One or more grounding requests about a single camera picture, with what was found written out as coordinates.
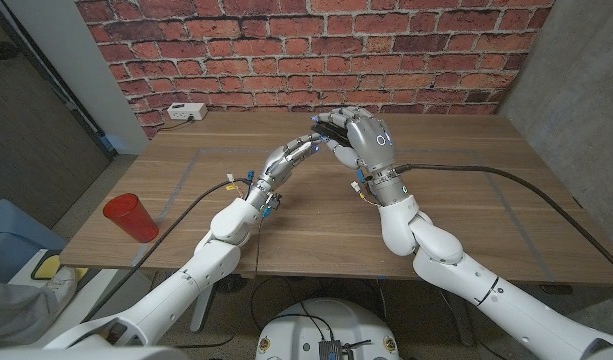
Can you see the red brick print backdrop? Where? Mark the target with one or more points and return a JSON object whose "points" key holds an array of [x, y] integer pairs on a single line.
{"points": [[311, 50]]}

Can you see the black round base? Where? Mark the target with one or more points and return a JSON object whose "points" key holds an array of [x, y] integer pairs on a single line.
{"points": [[233, 284]]}

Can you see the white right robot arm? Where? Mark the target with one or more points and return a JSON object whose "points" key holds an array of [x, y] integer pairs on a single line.
{"points": [[436, 245]]}

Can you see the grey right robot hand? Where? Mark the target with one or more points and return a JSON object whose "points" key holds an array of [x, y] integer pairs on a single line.
{"points": [[373, 145]]}

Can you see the blue bin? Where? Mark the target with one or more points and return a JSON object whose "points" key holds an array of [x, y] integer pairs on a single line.
{"points": [[11, 235]]}

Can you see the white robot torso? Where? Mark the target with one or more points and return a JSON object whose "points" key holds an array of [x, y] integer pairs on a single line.
{"points": [[306, 325]]}

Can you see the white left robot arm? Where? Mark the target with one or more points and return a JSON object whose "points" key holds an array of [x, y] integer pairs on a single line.
{"points": [[211, 260]]}

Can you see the red plastic cup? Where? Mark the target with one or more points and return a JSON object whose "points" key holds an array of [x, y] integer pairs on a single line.
{"points": [[131, 217]]}

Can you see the white shoe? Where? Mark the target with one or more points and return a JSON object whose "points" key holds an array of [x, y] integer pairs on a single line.
{"points": [[61, 285]]}

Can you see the grey trouser leg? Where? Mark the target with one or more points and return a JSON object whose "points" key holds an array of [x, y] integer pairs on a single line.
{"points": [[11, 310]]}

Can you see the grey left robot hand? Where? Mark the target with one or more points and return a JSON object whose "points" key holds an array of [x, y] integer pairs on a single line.
{"points": [[286, 160]]}

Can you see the small black torso device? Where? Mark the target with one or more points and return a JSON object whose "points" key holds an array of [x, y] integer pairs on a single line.
{"points": [[330, 350]]}

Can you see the white power strip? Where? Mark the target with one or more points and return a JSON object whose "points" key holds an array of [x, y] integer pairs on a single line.
{"points": [[186, 111]]}

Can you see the white floor board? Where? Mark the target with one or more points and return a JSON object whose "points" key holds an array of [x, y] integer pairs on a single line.
{"points": [[101, 285]]}

